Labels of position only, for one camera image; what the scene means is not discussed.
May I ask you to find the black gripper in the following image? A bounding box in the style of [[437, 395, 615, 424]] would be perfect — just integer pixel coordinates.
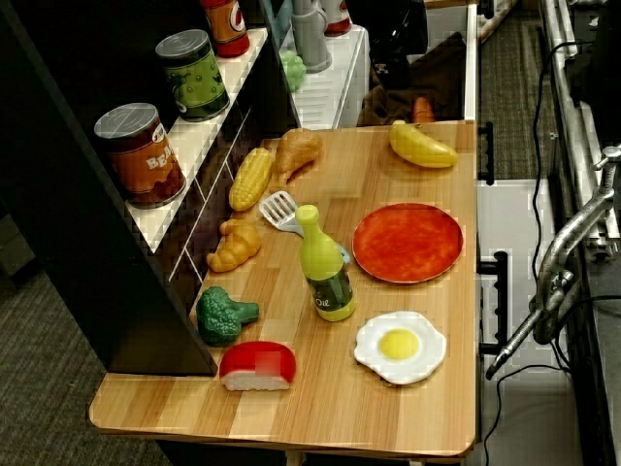
[[372, 46, 414, 91]]

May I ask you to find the yellow toy banana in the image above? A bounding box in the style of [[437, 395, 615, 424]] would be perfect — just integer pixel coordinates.
[[388, 119, 459, 169]]

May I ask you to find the red round plate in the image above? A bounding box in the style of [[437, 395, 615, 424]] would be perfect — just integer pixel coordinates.
[[351, 202, 464, 283]]

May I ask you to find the orange toy carrot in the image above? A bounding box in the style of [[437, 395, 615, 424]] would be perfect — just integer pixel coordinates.
[[411, 96, 436, 124]]

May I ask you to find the red toy can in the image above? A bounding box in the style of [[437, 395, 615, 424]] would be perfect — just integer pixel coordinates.
[[320, 0, 352, 38]]

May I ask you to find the grey toy faucet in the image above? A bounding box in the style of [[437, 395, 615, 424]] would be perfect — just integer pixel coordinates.
[[289, 0, 334, 74]]

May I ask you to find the pale green toy lettuce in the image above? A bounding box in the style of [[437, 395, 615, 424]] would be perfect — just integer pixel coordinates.
[[279, 50, 308, 93]]

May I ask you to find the brown toy chicken drumstick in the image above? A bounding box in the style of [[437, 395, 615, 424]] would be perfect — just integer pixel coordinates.
[[275, 127, 324, 184]]

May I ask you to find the orange toy soup can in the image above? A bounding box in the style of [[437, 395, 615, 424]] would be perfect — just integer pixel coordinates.
[[199, 0, 251, 58]]

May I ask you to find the yellow toy corn cob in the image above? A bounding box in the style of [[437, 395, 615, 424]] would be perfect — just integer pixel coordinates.
[[228, 147, 275, 213]]

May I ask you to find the white toy spatula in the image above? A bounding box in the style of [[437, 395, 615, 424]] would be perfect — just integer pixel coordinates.
[[257, 190, 351, 266]]

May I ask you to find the green toy vegetable can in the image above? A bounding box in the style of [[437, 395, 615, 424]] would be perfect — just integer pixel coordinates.
[[154, 28, 231, 122]]

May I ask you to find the green toy oil bottle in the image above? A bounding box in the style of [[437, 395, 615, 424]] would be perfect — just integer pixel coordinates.
[[294, 204, 356, 322]]

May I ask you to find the golden toy croissant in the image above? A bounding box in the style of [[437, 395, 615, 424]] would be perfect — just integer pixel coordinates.
[[206, 217, 262, 274]]

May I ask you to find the grey metal clamp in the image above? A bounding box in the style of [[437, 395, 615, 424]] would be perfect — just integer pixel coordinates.
[[485, 145, 621, 381]]

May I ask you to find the brown toy beans can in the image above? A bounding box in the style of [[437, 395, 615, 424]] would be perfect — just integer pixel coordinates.
[[93, 102, 187, 210]]

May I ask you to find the toy fried egg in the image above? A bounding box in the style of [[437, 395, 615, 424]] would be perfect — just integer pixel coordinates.
[[352, 311, 448, 386]]

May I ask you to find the green toy broccoli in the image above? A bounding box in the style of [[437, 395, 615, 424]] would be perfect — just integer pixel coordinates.
[[195, 285, 260, 348]]

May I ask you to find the red toy sushi piece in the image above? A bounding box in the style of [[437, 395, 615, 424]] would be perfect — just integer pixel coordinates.
[[218, 340, 297, 392]]

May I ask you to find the black toy kitchen shelf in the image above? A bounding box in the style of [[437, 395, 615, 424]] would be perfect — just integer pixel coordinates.
[[0, 0, 303, 378]]

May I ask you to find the short black drawer handle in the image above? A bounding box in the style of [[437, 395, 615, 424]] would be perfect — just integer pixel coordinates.
[[477, 120, 495, 186]]

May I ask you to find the aluminium frame rail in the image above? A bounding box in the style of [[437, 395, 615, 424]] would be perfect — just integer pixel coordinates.
[[539, 0, 610, 250]]

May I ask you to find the black cable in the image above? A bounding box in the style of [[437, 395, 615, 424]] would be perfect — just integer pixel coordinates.
[[482, 293, 621, 466], [531, 41, 596, 370]]

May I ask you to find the long black drawer handle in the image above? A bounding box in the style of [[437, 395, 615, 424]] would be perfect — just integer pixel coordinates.
[[477, 250, 509, 353]]

